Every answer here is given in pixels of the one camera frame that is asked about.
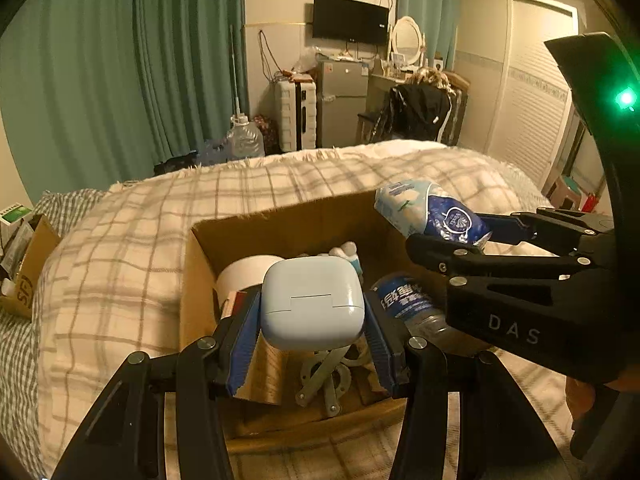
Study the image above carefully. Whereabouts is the black jacket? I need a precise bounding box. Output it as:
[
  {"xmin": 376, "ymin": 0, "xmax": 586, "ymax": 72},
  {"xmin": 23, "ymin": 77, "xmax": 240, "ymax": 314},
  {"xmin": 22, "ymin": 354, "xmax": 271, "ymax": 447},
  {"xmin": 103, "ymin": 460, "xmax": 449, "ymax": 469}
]
[{"xmin": 382, "ymin": 82, "xmax": 453, "ymax": 143}]

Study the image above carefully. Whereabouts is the white pole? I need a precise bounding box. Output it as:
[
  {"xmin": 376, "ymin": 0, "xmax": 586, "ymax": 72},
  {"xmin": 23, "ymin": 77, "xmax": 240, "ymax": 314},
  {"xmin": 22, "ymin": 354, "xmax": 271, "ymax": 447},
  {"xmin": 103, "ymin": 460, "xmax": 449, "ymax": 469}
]
[{"xmin": 230, "ymin": 25, "xmax": 244, "ymax": 118}]

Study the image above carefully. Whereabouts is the white louvred wardrobe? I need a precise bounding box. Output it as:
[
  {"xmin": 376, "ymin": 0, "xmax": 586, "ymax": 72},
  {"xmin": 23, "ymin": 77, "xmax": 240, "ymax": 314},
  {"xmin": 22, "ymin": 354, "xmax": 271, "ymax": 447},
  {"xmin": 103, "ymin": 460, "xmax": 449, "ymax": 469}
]
[{"xmin": 457, "ymin": 0, "xmax": 586, "ymax": 186}]

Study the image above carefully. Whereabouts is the large clear water jug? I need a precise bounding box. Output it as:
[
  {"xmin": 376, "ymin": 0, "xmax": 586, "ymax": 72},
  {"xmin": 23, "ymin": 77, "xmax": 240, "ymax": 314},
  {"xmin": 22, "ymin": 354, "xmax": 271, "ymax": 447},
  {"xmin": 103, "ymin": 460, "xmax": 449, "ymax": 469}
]
[{"xmin": 226, "ymin": 115, "xmax": 266, "ymax": 161}]

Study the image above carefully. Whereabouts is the metal scissors tool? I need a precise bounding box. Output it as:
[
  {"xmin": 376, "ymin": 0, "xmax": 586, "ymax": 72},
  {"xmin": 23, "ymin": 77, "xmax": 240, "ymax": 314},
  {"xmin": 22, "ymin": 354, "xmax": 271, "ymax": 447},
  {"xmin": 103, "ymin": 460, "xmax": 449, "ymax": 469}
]
[{"xmin": 295, "ymin": 344, "xmax": 373, "ymax": 418}]

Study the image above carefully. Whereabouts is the dark cloth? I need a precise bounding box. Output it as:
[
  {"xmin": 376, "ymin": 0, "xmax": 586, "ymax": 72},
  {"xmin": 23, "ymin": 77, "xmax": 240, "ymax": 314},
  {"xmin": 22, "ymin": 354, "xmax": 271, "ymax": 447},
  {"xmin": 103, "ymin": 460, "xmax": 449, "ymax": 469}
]
[{"xmin": 152, "ymin": 150, "xmax": 211, "ymax": 177}]

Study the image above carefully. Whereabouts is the white oval mirror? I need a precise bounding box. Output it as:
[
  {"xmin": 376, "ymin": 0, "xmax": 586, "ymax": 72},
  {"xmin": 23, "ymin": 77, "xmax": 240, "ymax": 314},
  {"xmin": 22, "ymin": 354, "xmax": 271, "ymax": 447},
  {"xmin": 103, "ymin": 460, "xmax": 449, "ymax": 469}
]
[{"xmin": 390, "ymin": 16, "xmax": 425, "ymax": 68}]

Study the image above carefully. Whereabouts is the small white plush toy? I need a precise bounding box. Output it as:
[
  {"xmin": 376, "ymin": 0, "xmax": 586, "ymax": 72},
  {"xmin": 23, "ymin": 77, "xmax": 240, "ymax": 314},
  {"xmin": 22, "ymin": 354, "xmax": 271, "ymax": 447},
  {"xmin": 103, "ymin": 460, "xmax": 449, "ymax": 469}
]
[{"xmin": 327, "ymin": 241, "xmax": 362, "ymax": 275}]

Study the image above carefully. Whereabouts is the small cardboard box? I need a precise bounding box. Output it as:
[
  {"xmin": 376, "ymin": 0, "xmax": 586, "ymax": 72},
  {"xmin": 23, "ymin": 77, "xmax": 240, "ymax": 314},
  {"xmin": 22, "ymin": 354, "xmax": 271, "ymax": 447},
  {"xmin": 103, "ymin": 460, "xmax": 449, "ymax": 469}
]
[{"xmin": 0, "ymin": 214, "xmax": 63, "ymax": 318}]

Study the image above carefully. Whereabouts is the black wall television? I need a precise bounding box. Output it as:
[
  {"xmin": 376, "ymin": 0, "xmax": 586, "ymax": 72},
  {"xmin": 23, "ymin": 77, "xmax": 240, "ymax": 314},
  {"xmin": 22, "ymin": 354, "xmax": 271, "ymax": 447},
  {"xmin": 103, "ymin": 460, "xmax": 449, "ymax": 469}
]
[{"xmin": 312, "ymin": 0, "xmax": 390, "ymax": 46}]

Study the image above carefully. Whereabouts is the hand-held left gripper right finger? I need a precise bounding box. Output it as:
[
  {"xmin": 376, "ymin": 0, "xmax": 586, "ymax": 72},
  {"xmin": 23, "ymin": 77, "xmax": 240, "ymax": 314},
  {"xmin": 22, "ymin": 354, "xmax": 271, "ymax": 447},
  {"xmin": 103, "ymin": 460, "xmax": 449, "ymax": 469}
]
[{"xmin": 362, "ymin": 292, "xmax": 571, "ymax": 480}]

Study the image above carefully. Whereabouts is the blue label plastic bottle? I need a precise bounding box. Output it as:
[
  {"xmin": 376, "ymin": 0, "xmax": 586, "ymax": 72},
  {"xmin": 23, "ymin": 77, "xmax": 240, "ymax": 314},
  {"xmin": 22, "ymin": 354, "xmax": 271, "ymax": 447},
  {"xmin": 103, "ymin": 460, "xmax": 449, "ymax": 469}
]
[{"xmin": 371, "ymin": 272, "xmax": 458, "ymax": 346}]

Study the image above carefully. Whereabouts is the brown plastic stool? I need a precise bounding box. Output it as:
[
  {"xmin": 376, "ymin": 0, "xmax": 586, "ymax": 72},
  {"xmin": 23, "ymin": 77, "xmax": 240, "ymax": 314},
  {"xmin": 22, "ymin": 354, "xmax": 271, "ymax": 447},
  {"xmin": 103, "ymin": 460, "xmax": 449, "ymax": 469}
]
[{"xmin": 542, "ymin": 170, "xmax": 583, "ymax": 208}]

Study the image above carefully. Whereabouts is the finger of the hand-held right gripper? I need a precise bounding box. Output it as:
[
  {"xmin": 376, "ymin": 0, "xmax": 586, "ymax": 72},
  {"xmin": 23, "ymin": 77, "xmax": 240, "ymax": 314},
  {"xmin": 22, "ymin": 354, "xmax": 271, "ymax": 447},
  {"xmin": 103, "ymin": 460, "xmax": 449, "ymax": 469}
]
[
  {"xmin": 406, "ymin": 233, "xmax": 592, "ymax": 287},
  {"xmin": 477, "ymin": 208, "xmax": 614, "ymax": 257}
]

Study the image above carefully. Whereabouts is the white tape roll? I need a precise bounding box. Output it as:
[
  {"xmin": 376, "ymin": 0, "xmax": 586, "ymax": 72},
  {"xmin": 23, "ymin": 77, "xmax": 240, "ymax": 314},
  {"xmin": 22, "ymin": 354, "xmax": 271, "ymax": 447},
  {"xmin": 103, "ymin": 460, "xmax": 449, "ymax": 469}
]
[{"xmin": 216, "ymin": 255, "xmax": 283, "ymax": 321}]

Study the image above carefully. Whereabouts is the wide green curtain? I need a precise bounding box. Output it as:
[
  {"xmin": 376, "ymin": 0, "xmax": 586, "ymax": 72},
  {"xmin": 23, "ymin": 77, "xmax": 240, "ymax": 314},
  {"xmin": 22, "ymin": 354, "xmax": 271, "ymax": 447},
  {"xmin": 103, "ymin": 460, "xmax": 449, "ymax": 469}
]
[{"xmin": 0, "ymin": 0, "xmax": 248, "ymax": 186}]

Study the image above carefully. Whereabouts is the green white small box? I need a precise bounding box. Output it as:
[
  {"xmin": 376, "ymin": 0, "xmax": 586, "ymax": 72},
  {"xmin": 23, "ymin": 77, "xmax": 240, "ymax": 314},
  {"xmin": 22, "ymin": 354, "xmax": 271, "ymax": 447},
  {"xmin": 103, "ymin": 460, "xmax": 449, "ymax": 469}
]
[{"xmin": 0, "ymin": 202, "xmax": 34, "ymax": 227}]

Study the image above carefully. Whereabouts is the beige plaid blanket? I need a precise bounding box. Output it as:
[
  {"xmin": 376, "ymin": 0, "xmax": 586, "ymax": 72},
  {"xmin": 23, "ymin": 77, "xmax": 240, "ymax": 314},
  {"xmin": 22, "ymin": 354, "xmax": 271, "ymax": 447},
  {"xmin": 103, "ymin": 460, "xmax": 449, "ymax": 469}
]
[{"xmin": 37, "ymin": 140, "xmax": 576, "ymax": 480}]

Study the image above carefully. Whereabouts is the white ribbed suitcase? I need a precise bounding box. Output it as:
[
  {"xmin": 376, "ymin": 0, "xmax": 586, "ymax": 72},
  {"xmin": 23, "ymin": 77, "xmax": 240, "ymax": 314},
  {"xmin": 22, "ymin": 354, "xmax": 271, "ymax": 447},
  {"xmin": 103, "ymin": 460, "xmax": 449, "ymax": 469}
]
[{"xmin": 274, "ymin": 79, "xmax": 318, "ymax": 152}]

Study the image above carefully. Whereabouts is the dark floral bag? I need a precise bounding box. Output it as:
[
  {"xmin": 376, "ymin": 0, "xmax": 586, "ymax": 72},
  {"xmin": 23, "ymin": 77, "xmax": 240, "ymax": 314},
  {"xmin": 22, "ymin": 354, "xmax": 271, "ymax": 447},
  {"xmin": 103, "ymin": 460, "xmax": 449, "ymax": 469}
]
[{"xmin": 252, "ymin": 115, "xmax": 279, "ymax": 156}]

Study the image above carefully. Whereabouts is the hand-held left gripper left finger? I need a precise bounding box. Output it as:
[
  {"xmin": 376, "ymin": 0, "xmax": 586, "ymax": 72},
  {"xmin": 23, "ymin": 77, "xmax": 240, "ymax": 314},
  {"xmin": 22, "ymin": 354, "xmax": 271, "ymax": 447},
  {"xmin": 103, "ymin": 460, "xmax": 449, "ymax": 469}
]
[{"xmin": 50, "ymin": 290, "xmax": 263, "ymax": 480}]

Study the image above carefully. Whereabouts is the light blue rounded case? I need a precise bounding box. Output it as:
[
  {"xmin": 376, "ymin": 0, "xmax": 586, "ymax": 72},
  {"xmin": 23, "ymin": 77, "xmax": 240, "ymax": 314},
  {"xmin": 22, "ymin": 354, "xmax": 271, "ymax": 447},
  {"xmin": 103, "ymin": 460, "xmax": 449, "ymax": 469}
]
[{"xmin": 261, "ymin": 255, "xmax": 365, "ymax": 348}]

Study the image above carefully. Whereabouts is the person's right hand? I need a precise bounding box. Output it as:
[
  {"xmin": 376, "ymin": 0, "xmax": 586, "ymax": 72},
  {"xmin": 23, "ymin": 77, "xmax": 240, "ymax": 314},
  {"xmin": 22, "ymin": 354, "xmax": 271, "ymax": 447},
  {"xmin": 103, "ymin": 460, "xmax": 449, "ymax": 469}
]
[{"xmin": 565, "ymin": 377, "xmax": 640, "ymax": 423}]

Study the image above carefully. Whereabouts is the narrow green curtain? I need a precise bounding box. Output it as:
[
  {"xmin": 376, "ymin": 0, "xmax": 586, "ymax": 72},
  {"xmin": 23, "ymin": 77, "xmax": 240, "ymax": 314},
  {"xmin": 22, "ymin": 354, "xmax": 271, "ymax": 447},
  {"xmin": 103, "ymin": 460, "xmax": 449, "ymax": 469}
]
[{"xmin": 397, "ymin": 0, "xmax": 460, "ymax": 73}]

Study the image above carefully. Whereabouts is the silver small fridge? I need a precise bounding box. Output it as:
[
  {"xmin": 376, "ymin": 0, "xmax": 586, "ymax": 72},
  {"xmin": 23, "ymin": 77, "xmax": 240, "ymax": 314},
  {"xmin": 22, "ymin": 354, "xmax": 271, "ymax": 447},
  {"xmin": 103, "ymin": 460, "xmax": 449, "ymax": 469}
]
[{"xmin": 316, "ymin": 57, "xmax": 371, "ymax": 148}]

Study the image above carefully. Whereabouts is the large cardboard box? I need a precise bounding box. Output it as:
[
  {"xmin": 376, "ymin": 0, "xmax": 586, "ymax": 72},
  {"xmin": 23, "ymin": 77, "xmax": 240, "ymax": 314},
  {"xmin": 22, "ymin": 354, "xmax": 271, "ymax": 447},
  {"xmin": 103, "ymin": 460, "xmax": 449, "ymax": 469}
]
[{"xmin": 179, "ymin": 190, "xmax": 493, "ymax": 441}]

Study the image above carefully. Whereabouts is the chair with black clothes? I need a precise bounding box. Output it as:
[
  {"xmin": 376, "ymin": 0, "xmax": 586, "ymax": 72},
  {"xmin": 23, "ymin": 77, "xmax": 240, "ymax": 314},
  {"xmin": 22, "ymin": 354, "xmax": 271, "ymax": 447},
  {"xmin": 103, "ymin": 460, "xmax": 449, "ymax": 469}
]
[{"xmin": 367, "ymin": 67, "xmax": 471, "ymax": 146}]

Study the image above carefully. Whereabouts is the blue white tissue pack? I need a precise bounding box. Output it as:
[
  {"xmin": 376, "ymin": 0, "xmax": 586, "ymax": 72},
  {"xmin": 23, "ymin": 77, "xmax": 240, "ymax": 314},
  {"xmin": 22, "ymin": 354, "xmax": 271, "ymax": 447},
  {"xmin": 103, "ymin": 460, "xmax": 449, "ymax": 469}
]
[{"xmin": 374, "ymin": 178, "xmax": 493, "ymax": 250}]

